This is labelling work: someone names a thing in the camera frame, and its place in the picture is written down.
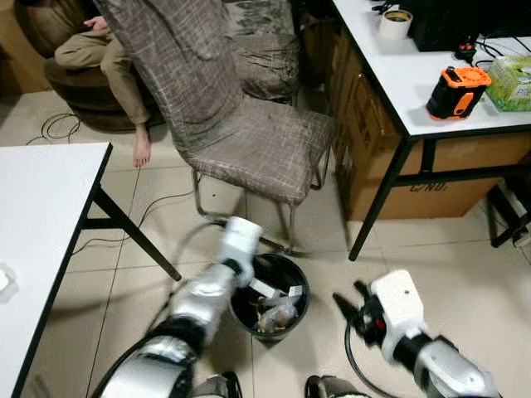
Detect black floor cable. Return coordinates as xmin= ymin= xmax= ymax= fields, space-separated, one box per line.
xmin=25 ymin=112 xmax=81 ymax=147
xmin=71 ymin=191 xmax=196 ymax=254

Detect brown checked cover chair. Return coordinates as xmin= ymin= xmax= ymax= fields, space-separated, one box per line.
xmin=93 ymin=0 xmax=337 ymax=254

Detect orange black power tool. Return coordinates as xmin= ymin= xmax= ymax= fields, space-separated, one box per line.
xmin=426 ymin=66 xmax=493 ymax=122

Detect crumpled clear plastic wrapper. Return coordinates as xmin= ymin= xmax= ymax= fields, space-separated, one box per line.
xmin=260 ymin=298 xmax=301 ymax=334

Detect white tape roll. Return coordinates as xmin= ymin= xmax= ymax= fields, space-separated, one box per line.
xmin=379 ymin=8 xmax=414 ymax=41

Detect white cardboard box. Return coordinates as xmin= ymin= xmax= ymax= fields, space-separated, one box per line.
xmin=249 ymin=278 xmax=304 ymax=304

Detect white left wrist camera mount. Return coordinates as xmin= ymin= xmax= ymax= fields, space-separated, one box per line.
xmin=217 ymin=216 xmax=264 ymax=287

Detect brown checked cushion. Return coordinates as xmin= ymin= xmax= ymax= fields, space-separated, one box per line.
xmin=224 ymin=0 xmax=301 ymax=104

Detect green tissue box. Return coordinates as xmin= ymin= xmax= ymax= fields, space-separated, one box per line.
xmin=485 ymin=55 xmax=531 ymax=113

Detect black round rubbish bin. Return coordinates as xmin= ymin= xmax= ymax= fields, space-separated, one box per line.
xmin=230 ymin=253 xmax=310 ymax=342

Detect white desk black frame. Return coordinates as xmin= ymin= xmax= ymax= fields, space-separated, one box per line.
xmin=332 ymin=0 xmax=531 ymax=262

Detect small black red plug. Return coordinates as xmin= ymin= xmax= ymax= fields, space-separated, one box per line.
xmin=455 ymin=40 xmax=480 ymax=64

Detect black desktop device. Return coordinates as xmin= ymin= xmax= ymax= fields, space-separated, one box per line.
xmin=407 ymin=0 xmax=531 ymax=52

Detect grey left arm cable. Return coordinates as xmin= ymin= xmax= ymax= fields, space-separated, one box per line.
xmin=170 ymin=218 xmax=229 ymax=291

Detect white table black legs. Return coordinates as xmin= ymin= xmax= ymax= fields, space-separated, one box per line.
xmin=0 ymin=143 xmax=182 ymax=398

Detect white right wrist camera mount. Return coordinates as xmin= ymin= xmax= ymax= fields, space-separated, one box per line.
xmin=371 ymin=270 xmax=428 ymax=349

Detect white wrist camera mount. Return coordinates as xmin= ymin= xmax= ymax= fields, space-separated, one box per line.
xmin=217 ymin=216 xmax=264 ymax=287
xmin=371 ymin=270 xmax=428 ymax=349

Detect seated barefoot person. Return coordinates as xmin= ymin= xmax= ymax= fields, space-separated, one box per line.
xmin=54 ymin=15 xmax=154 ymax=168

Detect dark brown armchair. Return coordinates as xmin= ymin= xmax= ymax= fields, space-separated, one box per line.
xmin=17 ymin=0 xmax=167 ymax=133

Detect brown cardboard box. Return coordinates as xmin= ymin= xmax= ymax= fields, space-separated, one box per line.
xmin=328 ymin=29 xmax=531 ymax=223

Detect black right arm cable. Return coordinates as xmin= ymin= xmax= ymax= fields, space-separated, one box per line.
xmin=343 ymin=323 xmax=391 ymax=398

